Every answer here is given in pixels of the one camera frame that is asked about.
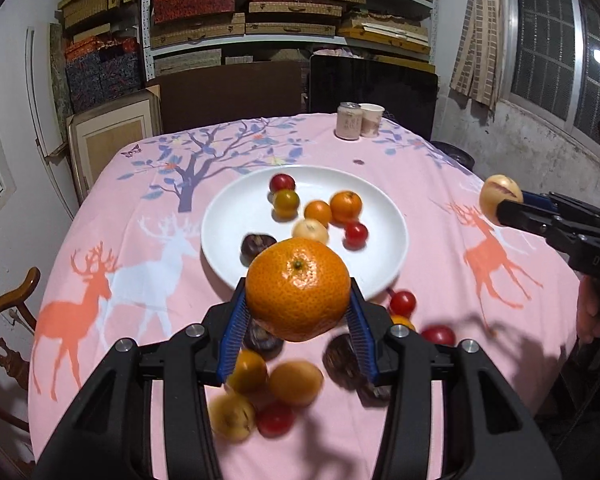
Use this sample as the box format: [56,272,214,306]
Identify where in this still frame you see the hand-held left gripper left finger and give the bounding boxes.
[30,276,248,480]

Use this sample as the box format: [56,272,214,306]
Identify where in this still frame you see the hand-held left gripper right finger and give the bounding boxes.
[344,276,563,480]

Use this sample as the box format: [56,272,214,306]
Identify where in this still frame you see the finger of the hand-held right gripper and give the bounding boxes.
[520,191,600,221]
[496,199,576,248]

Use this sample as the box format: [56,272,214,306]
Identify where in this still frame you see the yellow-orange round fruit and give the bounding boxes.
[225,349,269,395]

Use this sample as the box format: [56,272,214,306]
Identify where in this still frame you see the pale yellow pepino melon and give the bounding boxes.
[479,174,524,223]

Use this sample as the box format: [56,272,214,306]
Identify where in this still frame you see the large orange mandarin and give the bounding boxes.
[245,237,352,343]

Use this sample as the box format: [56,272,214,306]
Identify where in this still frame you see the white round plate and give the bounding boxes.
[201,165,410,301]

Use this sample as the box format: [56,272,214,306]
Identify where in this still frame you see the small red cherry tomato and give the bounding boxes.
[343,222,369,250]

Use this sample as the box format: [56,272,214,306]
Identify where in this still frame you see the pale yellow round fruit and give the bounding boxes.
[292,218,330,245]

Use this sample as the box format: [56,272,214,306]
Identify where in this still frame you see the yellow-green round fruit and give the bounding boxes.
[272,189,301,221]

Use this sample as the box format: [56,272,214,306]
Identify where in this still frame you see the person's right hand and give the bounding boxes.
[576,277,600,346]

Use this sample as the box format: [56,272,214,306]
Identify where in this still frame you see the black round object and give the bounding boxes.
[432,140,476,171]

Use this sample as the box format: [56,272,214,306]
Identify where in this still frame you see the barred window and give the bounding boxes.
[500,0,600,151]

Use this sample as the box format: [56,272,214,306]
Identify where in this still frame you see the beige patterned curtain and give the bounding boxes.
[450,0,506,111]

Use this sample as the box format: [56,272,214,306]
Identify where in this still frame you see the person's dark clothing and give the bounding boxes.
[535,345,600,480]

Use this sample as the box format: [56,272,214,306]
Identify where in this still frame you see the beige paper cup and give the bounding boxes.
[360,103,385,138]

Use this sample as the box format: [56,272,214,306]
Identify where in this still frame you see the black flat screen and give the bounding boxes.
[308,55,439,142]

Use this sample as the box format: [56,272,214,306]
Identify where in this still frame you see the beige drink can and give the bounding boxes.
[336,102,363,140]

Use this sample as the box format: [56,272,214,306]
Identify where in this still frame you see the pink deer print tablecloth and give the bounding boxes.
[27,112,581,480]

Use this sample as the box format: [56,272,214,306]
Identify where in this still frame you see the carved wooden chair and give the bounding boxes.
[0,266,42,431]

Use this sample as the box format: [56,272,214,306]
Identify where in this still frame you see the framed light wooden panel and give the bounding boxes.
[66,85,162,201]

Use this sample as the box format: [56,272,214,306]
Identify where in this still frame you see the dark brown board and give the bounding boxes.
[147,61,311,133]

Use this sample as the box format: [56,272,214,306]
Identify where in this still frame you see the stack of blue patterned boxes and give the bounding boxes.
[64,35,143,113]

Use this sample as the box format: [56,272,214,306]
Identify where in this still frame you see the white leaning strip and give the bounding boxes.
[25,27,81,216]

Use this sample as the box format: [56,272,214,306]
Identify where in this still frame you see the stack of woven tan boxes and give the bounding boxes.
[150,0,433,73]

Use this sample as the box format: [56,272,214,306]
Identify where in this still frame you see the mottled grey slab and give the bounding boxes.
[49,22,76,116]

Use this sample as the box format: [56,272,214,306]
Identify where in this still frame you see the white metal shelf rack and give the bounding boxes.
[140,0,438,81]

